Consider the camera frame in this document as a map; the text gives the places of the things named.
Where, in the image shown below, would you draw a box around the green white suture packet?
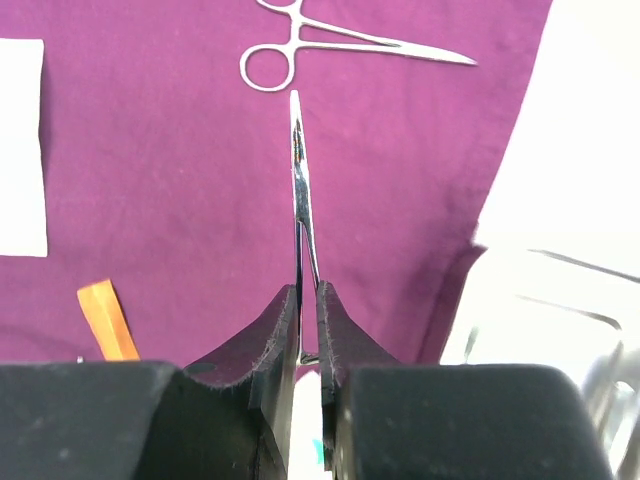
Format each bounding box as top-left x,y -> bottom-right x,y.
288,371 -> 327,480

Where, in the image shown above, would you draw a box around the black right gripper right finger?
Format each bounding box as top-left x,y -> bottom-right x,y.
316,281 -> 612,479

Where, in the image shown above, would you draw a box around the curved forceps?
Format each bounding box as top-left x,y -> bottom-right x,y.
239,0 -> 478,93

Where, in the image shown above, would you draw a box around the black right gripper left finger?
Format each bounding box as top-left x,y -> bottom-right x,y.
1,285 -> 297,479

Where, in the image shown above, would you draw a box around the steel forceps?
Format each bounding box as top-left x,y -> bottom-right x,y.
289,90 -> 320,367

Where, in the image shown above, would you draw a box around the purple cloth mat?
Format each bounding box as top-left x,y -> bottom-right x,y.
1,1 -> 550,364

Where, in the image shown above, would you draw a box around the stainless steel tray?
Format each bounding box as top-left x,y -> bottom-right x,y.
439,247 -> 639,479

